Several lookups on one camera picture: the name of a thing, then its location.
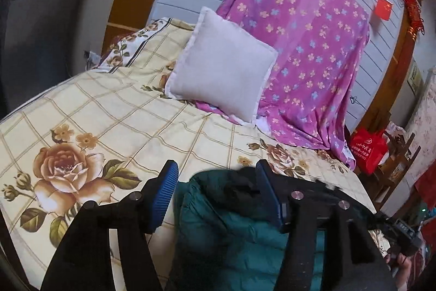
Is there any wooden chair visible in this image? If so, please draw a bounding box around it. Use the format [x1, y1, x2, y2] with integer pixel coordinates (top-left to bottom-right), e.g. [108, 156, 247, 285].
[371, 114, 423, 210]

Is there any floral checked bedsheet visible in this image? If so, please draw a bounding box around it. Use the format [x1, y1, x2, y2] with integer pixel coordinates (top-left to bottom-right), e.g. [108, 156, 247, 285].
[0, 17, 392, 291]

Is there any white square pillow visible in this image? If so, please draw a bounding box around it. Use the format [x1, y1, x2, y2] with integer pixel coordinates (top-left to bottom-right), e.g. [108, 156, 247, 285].
[164, 6, 279, 125]

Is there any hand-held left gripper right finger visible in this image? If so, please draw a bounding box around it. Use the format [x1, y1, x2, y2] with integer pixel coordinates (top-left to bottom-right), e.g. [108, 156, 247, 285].
[255, 159, 397, 291]

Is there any grey refrigerator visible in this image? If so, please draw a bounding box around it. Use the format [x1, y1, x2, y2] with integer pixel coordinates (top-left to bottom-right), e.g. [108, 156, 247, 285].
[0, 0, 110, 114]

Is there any green puffer jacket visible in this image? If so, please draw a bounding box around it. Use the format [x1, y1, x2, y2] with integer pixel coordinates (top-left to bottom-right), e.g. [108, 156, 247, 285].
[174, 168, 375, 291]

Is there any red shopping bag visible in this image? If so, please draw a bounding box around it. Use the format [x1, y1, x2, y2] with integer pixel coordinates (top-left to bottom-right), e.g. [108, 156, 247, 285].
[350, 127, 389, 175]

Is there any person's right hand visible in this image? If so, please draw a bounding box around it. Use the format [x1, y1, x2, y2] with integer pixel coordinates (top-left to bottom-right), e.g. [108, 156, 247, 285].
[386, 253, 414, 291]

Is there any red cloth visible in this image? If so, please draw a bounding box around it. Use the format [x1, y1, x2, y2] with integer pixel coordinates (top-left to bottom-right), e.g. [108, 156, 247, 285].
[413, 161, 436, 211]

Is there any small red flag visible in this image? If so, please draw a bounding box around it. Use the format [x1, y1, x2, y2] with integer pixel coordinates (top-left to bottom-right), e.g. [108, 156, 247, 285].
[374, 0, 393, 21]

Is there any wall calendar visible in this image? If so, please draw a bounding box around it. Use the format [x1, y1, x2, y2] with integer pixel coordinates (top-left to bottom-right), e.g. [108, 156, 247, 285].
[407, 59, 423, 96]

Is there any red knot ornament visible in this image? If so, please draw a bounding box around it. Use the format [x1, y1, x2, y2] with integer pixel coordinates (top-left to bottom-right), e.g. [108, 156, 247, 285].
[399, 0, 426, 41]

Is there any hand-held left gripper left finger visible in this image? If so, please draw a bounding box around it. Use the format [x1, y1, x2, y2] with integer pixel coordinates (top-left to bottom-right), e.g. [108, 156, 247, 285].
[41, 160, 180, 291]

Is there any pink floral sheet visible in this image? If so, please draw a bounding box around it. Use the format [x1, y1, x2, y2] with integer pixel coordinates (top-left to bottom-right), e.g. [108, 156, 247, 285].
[195, 0, 371, 172]

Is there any pale floral curtain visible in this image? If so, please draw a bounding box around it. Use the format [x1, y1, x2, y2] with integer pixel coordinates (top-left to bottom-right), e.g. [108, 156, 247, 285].
[405, 68, 436, 155]

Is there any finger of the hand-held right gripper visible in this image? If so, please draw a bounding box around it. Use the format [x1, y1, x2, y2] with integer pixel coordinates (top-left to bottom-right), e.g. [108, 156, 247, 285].
[347, 199, 385, 225]

